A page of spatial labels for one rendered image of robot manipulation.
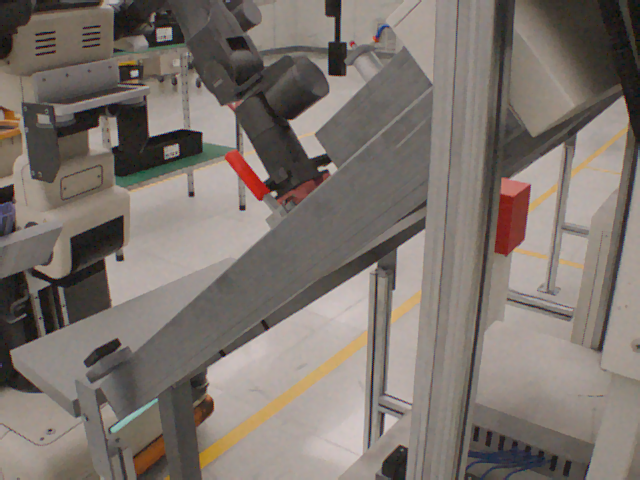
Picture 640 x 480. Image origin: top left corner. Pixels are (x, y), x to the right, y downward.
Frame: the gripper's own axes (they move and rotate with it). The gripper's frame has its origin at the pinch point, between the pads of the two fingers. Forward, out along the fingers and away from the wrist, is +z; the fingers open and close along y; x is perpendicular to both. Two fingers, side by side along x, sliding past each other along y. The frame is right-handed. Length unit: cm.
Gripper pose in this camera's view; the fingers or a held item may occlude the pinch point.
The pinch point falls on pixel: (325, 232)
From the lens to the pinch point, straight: 85.0
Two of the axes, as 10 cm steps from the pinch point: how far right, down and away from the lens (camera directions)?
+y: 6.0, -3.0, 7.5
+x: -6.4, 3.8, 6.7
